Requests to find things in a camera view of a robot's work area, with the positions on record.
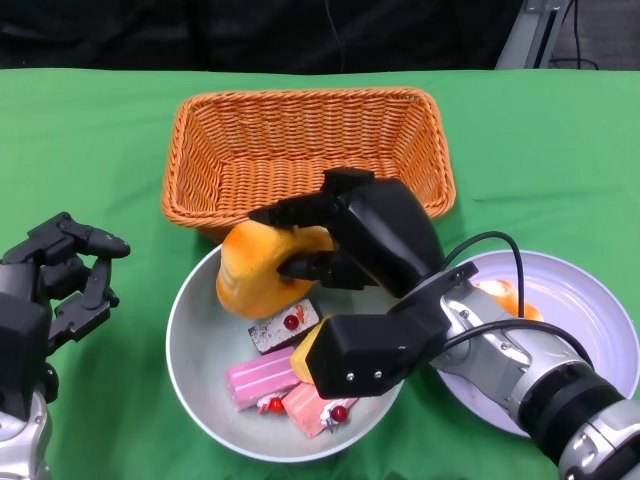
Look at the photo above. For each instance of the salmon cake slice with cherry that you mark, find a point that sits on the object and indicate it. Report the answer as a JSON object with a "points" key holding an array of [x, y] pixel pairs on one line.
{"points": [[305, 407]]}

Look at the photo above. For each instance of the orange wicker basket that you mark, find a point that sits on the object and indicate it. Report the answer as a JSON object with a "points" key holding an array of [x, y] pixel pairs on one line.
{"points": [[280, 145]]}

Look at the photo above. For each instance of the chocolate cake slice with cherry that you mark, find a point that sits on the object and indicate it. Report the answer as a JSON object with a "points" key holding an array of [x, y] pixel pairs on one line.
{"points": [[280, 327]]}

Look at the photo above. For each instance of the pink striped cake slice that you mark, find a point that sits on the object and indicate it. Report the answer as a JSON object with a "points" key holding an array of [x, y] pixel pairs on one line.
{"points": [[260, 377]]}

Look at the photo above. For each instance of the green tablecloth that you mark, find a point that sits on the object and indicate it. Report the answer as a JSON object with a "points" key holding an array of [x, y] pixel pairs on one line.
{"points": [[540, 150]]}

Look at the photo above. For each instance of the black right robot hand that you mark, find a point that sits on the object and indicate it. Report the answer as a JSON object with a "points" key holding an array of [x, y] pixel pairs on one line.
{"points": [[385, 230]]}

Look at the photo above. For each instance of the black backdrop curtain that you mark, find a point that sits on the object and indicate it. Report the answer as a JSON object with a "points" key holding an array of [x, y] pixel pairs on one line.
{"points": [[150, 30]]}

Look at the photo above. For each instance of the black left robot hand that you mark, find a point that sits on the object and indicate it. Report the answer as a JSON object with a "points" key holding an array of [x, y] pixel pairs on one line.
{"points": [[25, 300]]}

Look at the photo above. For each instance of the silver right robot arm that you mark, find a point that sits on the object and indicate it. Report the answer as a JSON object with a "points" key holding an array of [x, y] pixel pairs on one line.
{"points": [[500, 365]]}

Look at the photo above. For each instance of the smooth orange donut bread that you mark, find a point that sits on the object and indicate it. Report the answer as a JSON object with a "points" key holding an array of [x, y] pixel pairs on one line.
{"points": [[250, 275]]}

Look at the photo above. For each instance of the yellow cake slice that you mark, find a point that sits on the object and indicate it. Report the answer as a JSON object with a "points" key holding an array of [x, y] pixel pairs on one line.
{"points": [[302, 355]]}

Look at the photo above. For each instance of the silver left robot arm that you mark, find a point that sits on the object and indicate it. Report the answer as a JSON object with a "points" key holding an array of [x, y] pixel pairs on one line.
{"points": [[22, 440]]}

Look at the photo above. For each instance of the ribbed round bread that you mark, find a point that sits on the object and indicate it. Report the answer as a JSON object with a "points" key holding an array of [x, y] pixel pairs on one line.
{"points": [[500, 295]]}

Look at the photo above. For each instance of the pale grey-green bowl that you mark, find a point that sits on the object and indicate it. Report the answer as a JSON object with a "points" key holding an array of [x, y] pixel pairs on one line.
{"points": [[210, 350]]}

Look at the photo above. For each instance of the grey metal frame leg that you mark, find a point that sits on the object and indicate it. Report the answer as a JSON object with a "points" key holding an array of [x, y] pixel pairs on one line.
{"points": [[525, 35]]}

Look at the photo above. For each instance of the lavender white plate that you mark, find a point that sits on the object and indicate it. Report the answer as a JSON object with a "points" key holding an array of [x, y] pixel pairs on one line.
{"points": [[585, 300]]}

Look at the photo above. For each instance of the black right wrist camera housing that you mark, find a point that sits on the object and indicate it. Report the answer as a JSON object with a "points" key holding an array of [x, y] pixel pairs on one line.
{"points": [[365, 355]]}

